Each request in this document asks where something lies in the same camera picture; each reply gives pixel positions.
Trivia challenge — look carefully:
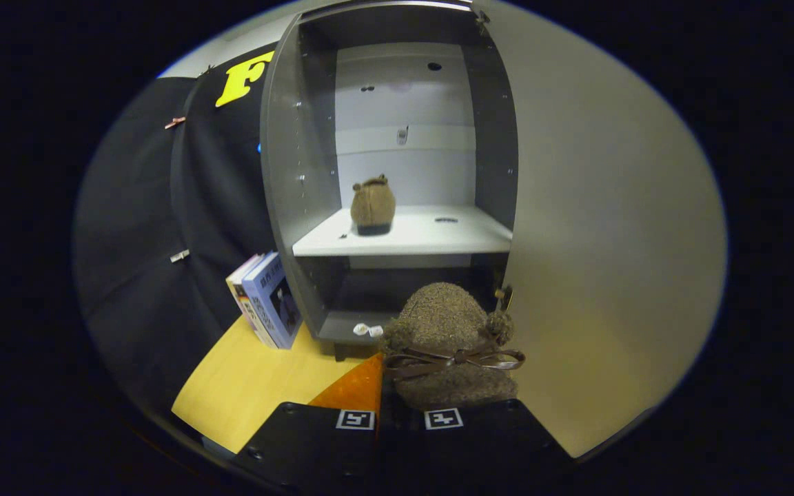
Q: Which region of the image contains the black backdrop cloth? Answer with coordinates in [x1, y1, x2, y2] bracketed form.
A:
[73, 43, 287, 414]

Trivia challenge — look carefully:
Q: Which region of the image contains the brown fuzzy shoe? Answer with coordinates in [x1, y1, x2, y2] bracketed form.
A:
[349, 174, 397, 237]
[381, 281, 527, 411]

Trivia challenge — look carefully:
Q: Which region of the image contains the blue paperback book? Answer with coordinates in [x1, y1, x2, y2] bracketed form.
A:
[241, 252, 305, 351]

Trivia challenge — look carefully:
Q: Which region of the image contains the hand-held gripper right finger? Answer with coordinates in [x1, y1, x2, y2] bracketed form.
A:
[397, 398, 573, 494]

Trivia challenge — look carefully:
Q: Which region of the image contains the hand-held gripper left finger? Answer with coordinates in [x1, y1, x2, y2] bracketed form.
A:
[235, 351, 385, 496]

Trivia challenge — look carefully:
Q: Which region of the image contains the grey shoe cabinet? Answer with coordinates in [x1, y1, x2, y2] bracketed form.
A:
[259, 0, 518, 362]

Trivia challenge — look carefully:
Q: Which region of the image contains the beige shoe cabinet door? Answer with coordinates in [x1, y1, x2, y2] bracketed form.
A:
[473, 0, 729, 459]

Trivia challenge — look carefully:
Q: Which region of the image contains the white cabinet shelf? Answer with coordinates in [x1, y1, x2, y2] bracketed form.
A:
[292, 204, 513, 258]

